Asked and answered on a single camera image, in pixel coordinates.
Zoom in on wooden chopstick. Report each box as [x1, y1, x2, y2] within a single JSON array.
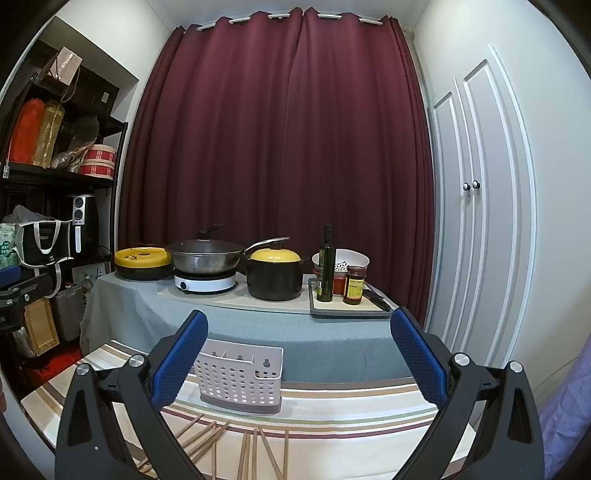
[[211, 426, 219, 480], [236, 432, 250, 480], [175, 414, 204, 440], [281, 430, 290, 480], [188, 422, 229, 465], [259, 429, 284, 480], [249, 428, 259, 480], [137, 421, 216, 473]]

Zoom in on green white packet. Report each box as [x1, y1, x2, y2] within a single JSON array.
[[0, 223, 19, 270]]

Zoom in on wooden board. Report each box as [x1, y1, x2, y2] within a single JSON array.
[[24, 298, 59, 356]]

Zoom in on black white tote bag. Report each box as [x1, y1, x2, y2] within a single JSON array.
[[13, 220, 73, 299]]

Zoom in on black air fryer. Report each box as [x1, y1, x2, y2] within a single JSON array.
[[70, 194, 109, 263]]

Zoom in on grey-blue tablecloth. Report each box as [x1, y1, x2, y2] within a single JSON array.
[[80, 273, 410, 384]]

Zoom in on yellow lidded flat pan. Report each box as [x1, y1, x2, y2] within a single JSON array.
[[114, 246, 173, 281]]

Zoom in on red striped round tins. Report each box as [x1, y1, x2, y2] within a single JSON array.
[[78, 144, 117, 180]]

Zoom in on striped tablecloth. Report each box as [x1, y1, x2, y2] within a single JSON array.
[[20, 339, 477, 480]]

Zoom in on black shelving unit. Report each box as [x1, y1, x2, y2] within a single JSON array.
[[1, 41, 128, 379]]

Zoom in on white perforated utensil holder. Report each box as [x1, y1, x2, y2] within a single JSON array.
[[194, 339, 283, 414]]

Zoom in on white induction cooker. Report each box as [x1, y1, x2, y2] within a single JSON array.
[[174, 270, 235, 294]]

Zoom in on orange package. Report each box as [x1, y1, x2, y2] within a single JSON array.
[[8, 98, 45, 164]]

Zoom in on gold package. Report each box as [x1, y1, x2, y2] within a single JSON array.
[[33, 100, 65, 169]]

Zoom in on steel wok with lid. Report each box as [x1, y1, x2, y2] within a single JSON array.
[[165, 224, 288, 275]]

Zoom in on grey cutting board tray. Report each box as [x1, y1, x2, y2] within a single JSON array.
[[307, 278, 397, 319]]

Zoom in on beige placemat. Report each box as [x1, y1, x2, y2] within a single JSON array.
[[157, 279, 311, 314]]

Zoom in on sauce jar yellow label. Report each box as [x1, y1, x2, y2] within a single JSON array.
[[342, 265, 367, 305]]

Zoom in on brown paper bag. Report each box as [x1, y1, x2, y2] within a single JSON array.
[[41, 47, 82, 86]]

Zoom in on red jar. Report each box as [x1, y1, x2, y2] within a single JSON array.
[[332, 272, 346, 295]]

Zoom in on white cabinet doors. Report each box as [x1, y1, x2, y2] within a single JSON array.
[[427, 44, 536, 367]]

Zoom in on black pot yellow lid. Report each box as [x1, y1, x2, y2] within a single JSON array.
[[246, 247, 304, 301]]

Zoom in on white bowl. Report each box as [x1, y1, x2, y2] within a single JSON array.
[[311, 248, 370, 277]]

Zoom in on dark olive oil bottle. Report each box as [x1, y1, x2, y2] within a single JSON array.
[[317, 224, 335, 302]]

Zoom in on maroon curtain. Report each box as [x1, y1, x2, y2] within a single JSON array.
[[117, 8, 435, 320]]

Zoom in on black handled knife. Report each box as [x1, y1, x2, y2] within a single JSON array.
[[363, 289, 392, 312]]

